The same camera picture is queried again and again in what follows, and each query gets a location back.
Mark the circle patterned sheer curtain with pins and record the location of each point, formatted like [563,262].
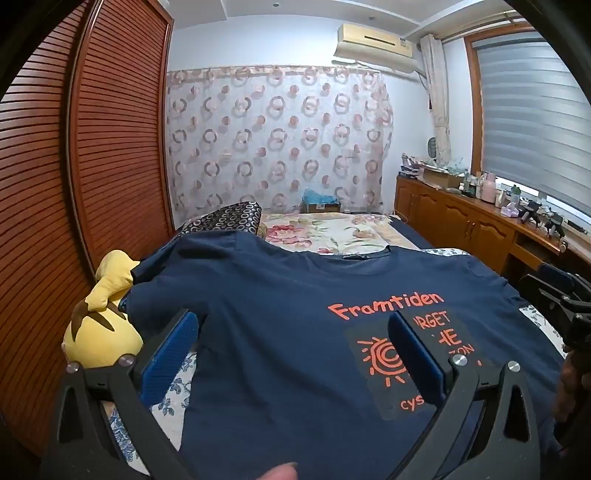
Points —
[277,138]

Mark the cream curtain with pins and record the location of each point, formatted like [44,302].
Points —
[438,92]

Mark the small white fan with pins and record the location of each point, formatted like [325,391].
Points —
[432,147]

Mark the cardboard box with blue cloth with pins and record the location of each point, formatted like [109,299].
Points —
[321,203]

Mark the purple tissue pack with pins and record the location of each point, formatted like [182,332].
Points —
[510,211]

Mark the flat cardboard box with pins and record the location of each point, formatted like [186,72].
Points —
[441,177]

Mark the wooden window frame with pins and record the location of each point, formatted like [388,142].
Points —
[472,115]

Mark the white air conditioner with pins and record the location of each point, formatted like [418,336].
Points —
[374,46]

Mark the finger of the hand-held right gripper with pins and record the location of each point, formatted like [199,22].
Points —
[549,286]

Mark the brown louvered wardrobe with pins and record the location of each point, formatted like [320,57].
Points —
[106,138]

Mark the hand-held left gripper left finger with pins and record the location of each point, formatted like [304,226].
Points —
[168,357]

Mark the pink kettle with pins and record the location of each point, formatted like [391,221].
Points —
[488,187]

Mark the yellow plush toy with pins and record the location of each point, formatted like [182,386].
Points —
[99,337]

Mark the wooden cabinet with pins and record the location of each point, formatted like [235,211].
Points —
[457,221]

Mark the green capped bottle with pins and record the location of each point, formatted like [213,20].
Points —
[515,196]

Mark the pink floral bedsheet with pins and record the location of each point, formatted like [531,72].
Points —
[323,230]

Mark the black hand tool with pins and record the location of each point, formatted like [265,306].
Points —
[556,226]
[531,212]

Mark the navy bed sheet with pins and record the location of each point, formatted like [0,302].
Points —
[406,235]

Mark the navy t-shirt orange print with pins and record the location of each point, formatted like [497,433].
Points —
[286,323]

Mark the dark circle patterned pillow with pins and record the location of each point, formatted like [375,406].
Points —
[231,219]

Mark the blue floral quilt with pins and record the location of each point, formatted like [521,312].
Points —
[175,397]

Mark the person's right hand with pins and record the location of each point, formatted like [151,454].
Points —
[570,387]

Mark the person's left hand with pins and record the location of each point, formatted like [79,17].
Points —
[284,473]

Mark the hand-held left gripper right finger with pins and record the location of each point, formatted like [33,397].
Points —
[418,364]

